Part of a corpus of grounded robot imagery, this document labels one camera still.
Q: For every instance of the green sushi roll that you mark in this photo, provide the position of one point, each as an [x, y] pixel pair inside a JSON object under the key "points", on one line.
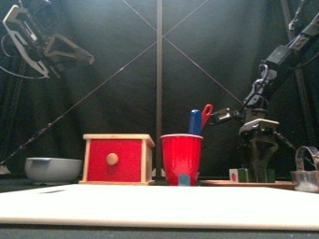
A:
{"points": [[246, 175]]}

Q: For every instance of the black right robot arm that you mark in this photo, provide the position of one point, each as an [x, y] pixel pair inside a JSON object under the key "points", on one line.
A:
{"points": [[278, 62]]}

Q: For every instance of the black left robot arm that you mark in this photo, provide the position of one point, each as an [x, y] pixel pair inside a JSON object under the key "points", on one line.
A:
{"points": [[24, 7]]}

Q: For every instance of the brown wooden plate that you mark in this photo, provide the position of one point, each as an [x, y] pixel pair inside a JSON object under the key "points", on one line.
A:
{"points": [[244, 184]]}

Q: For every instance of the white cutting board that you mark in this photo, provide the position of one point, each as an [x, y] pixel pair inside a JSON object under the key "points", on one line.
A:
{"points": [[158, 203]]}

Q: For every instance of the clear glass jar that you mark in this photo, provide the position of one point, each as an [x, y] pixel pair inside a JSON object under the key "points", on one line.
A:
{"points": [[306, 174]]}

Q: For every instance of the red plastic cup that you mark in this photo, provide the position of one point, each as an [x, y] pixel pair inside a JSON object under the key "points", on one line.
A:
{"points": [[182, 158]]}

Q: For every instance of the small blue block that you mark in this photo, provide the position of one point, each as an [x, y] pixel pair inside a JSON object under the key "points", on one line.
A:
{"points": [[184, 179]]}

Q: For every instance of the wooden box with red drawer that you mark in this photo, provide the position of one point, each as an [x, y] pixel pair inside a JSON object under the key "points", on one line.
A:
{"points": [[116, 159]]}

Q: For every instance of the grey bowl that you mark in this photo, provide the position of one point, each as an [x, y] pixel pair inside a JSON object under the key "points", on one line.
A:
{"points": [[52, 169]]}

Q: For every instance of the diagonal frame brace rod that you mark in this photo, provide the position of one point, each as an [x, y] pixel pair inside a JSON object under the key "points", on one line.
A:
{"points": [[83, 96], [195, 63]]}

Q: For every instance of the vertical metal frame pole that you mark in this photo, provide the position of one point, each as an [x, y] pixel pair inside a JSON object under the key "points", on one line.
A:
{"points": [[159, 77]]}

